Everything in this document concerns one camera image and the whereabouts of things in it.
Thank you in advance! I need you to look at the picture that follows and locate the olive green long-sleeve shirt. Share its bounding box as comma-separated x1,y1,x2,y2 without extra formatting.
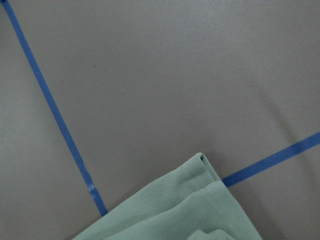
77,153,261,240

